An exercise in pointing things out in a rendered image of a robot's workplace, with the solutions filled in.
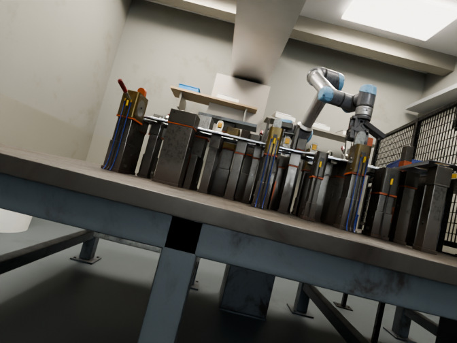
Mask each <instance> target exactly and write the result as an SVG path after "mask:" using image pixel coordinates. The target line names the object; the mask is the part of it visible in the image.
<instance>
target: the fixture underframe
mask: <svg viewBox="0 0 457 343"><path fill-rule="evenodd" d="M0 208H1V209H4V210H9V211H12V212H17V213H20V214H26V215H29V216H34V217H37V218H42V219H45V220H48V221H53V222H56V223H61V224H64V225H70V226H73V227H78V228H81V229H85V230H82V231H79V232H75V233H72V234H69V235H65V236H62V237H59V238H55V239H53V240H49V241H46V242H42V243H39V244H36V245H32V246H29V247H26V248H22V249H19V250H15V251H12V252H9V253H5V254H3V255H0V274H4V273H6V272H8V271H11V270H14V269H16V268H18V267H21V266H23V265H26V264H29V263H32V262H34V261H36V260H39V259H42V258H44V257H47V256H49V255H52V254H54V253H57V252H60V251H62V250H64V249H67V248H70V247H72V246H75V245H77V244H81V243H82V242H83V245H82V249H81V252H80V254H78V255H75V256H73V257H71V258H70V259H71V260H74V261H79V262H83V263H87V264H91V265H92V264H93V263H96V262H97V261H99V260H100V259H101V257H98V256H97V257H96V256H95V252H96V249H97V245H98V242H99V238H101V239H104V240H109V241H112V242H117V243H120V244H126V245H129V246H134V247H137V248H142V249H145V250H150V251H153V252H158V253H160V257H159V260H158V264H157V267H156V272H155V275H154V279H153V283H152V288H151V290H150V295H149V298H148V302H147V306H146V311H145V314H144V316H143V321H142V324H141V329H140V332H139V337H138V340H137V343H176V340H177V335H178V332H179V329H180V324H181V321H182V317H183V313H184V308H185V305H186V301H187V299H188V294H189V292H190V289H194V290H197V291H198V290H199V283H200V282H199V281H198V280H195V278H196V275H197V270H198V266H199V262H200V259H201V258H203V259H208V260H211V261H216V262H219V263H224V264H227V265H232V266H235V267H240V268H243V269H247V270H252V271H255V272H260V273H264V274H268V275H272V276H277V277H280V278H285V279H288V280H293V281H297V282H299V286H298V289H297V295H296V298H295V302H294V305H293V304H288V303H287V306H288V307H289V309H290V311H291V313H292V314H296V315H299V316H304V317H308V318H311V319H313V318H314V317H313V316H312V314H311V312H310V311H309V310H308V305H309V299H311V300H312V302H313V303H315V305H316V306H317V307H318V308H319V310H320V311H321V312H322V313H323V315H324V316H325V317H326V318H327V319H328V320H329V322H330V323H331V324H332V325H333V327H334V328H335V329H336V330H337V331H338V332H339V334H340V335H341V336H342V337H343V339H344V340H345V341H346V342H347V343H370V342H369V341H368V340H367V339H366V338H365V337H364V336H363V335H362V334H361V333H360V332H359V331H358V330H357V329H356V328H355V327H354V326H353V325H352V324H351V323H350V322H349V321H348V320H347V319H346V318H345V317H344V316H343V315H342V314H341V313H340V312H339V311H338V310H337V309H336V307H334V305H332V303H330V302H329V300H327V298H325V296H323V294H321V292H319V290H317V288H315V286H316V287H321V288H324V289H329V290H333V291H338V292H341V293H346V294H349V295H354V296H357V297H362V298H365V299H370V300H373V301H379V302H382V303H385V304H390V305H393V306H396V310H395V314H394V320H393V324H392V329H391V328H387V327H383V328H384V329H385V330H386V331H387V332H388V333H389V334H390V335H392V336H393V337H394V338H395V339H397V340H402V341H406V342H411V343H417V342H416V341H415V340H413V339H412V338H410V337H409V329H410V325H411V320H413V321H414V322H416V323H417V324H419V325H420V326H422V327H423V328H425V329H426V330H427V331H429V332H431V333H432V334H433V335H435V336H436V340H435V343H457V286H454V285H450V284H446V283H442V282H437V281H434V280H429V279H426V278H421V277H418V276H413V275H410V274H405V273H402V272H397V271H394V270H391V269H386V268H382V267H377V266H374V265H369V264H366V263H361V262H357V261H353V260H349V259H344V258H341V257H336V256H333V255H328V254H325V253H322V252H317V251H314V250H309V249H306V248H301V247H298V246H293V245H289V244H285V243H281V242H276V241H273V240H268V239H264V238H260V237H256V236H253V235H248V234H245V233H240V232H237V231H232V230H229V229H224V228H221V227H216V226H213V225H208V224H205V223H200V222H197V221H193V220H188V219H185V218H180V217H176V216H172V215H168V214H163V213H160V212H155V211H152V210H147V209H144V208H139V207H136V206H131V205H128V204H125V203H120V202H117V201H112V200H108V199H104V198H100V197H95V196H92V195H87V194H84V193H79V192H75V191H70V190H67V189H62V188H59V187H56V186H51V185H48V184H43V183H40V182H35V181H32V180H27V179H24V178H19V177H15V176H11V175H7V174H2V173H0ZM419 312H423V313H427V314H431V315H435V316H440V319H439V324H437V323H436V322H434V321H432V320H430V319H429V318H427V317H426V316H424V315H423V314H420V313H419Z"/></svg>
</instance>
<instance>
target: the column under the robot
mask: <svg viewBox="0 0 457 343"><path fill-rule="evenodd" d="M274 281H275V276H272V275H268V274H264V273H260V272H255V271H252V270H249V269H243V268H240V267H235V266H232V265H227V264H226V267H225V271H224V276H223V279H222V284H221V287H220V290H219V310H221V311H225V312H230V313H233V314H238V315H242V316H246V317H250V318H253V319H258V320H262V321H266V316H267V310H268V307H269V302H270V299H271V293H272V290H273V284H274Z"/></svg>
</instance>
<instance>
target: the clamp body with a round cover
mask: <svg viewBox="0 0 457 343"><path fill-rule="evenodd" d="M240 133H241V131H240V129H236V128H232V127H227V129H226V134H230V135H235V136H240V135H241V134H240ZM235 149H236V145H235V144H230V143H226V142H224V143H223V147H222V155H221V158H220V163H219V166H218V167H217V170H216V175H215V178H214V183H213V186H212V190H211V194H212V195H217V196H221V197H224V196H225V193H226V188H227V184H228V181H229V176H230V173H231V172H230V170H231V165H232V162H233V157H234V153H235Z"/></svg>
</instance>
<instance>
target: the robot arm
mask: <svg viewBox="0 0 457 343"><path fill-rule="evenodd" d="M344 81H345V78H344V75H343V74H341V73H339V72H336V71H332V70H330V69H327V68H324V67H314V68H312V69H310V70H309V71H308V73H307V82H308V83H309V84H310V85H311V86H313V87H314V88H315V89H316V90H317V94H316V96H315V97H314V99H313V101H312V103H311V104H310V106H309V108H308V109H307V111H306V113H305V115H304V117H303V119H302V120H301V121H299V122H298V123H297V124H296V125H295V124H294V125H293V128H292V130H291V131H289V130H288V132H291V133H294V130H295V128H296V126H297V125H300V129H299V134H298V138H297V139H299V138H301V139H304V140H307V142H308V141H309V140H310V139H311V138H312V135H313V128H312V126H313V124H314V123H315V121H316V119H317V117H318V116H319V114H320V113H321V111H322V109H323V108H324V106H325V105H326V103H328V104H331V105H334V106H337V107H339V108H341V109H342V110H343V111H344V112H345V113H350V112H355V114H354V115H353V116H352V117H350V122H349V126H348V130H347V131H346V135H345V141H349V142H354V138H355V135H356V133H357V132H359V131H363V132H365V133H366V138H365V142H364V145H367V142H368V138H369V134H370V135H372V136H373V137H374V138H375V139H377V140H378V141H381V140H383V139H384V138H385V137H386V134H385V133H383V132H382V131H380V130H379V129H378V128H377V127H375V126H374V125H372V124H371V123H370V121H371V117H372V114H373V108H374V104H375V98H376V93H377V87H376V86H374V85H372V84H364V85H362V86H361V87H360V90H359V93H358V94H356V95H351V94H348V93H345V92H342V91H341V90H342V88H343V85H344ZM280 120H282V121H283V122H287V123H293V121H292V120H288V119H280ZM346 136H347V137H346Z"/></svg>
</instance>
